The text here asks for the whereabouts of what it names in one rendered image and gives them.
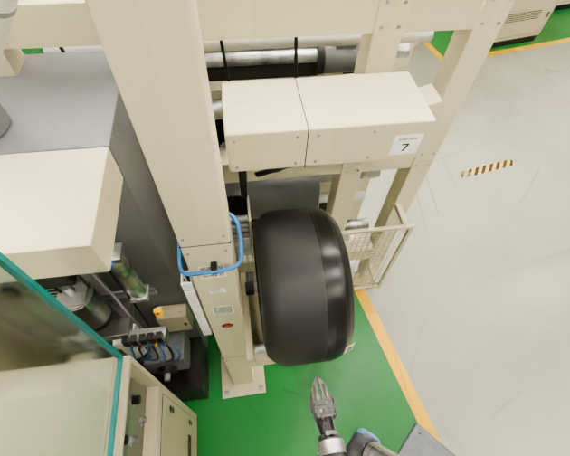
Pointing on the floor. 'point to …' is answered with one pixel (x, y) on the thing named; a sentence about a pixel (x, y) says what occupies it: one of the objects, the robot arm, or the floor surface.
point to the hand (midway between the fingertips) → (317, 381)
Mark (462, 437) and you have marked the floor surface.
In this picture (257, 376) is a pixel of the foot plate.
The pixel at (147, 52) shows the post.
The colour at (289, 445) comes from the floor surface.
